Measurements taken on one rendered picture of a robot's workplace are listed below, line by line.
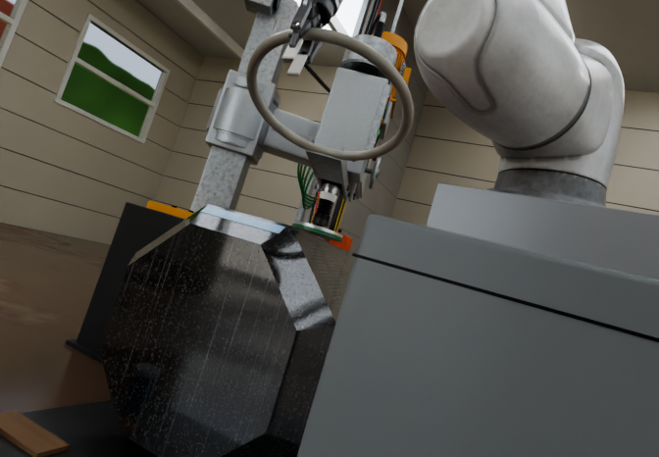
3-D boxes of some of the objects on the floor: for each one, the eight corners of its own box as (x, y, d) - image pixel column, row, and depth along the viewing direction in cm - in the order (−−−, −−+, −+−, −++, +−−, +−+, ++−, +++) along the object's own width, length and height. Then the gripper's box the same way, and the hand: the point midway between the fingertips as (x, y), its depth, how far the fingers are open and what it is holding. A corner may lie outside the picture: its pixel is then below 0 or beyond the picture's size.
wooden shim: (-21, 421, 133) (-19, 416, 134) (14, 415, 142) (16, 410, 143) (35, 459, 123) (37, 453, 123) (68, 450, 132) (70, 444, 132)
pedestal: (64, 343, 227) (117, 198, 236) (164, 341, 285) (202, 226, 294) (158, 396, 196) (215, 228, 205) (248, 382, 254) (289, 251, 263)
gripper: (328, -26, 112) (295, 36, 101) (340, 33, 126) (313, 95, 114) (299, -26, 115) (264, 35, 103) (314, 33, 128) (285, 93, 117)
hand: (294, 58), depth 110 cm, fingers closed on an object, 4 cm apart
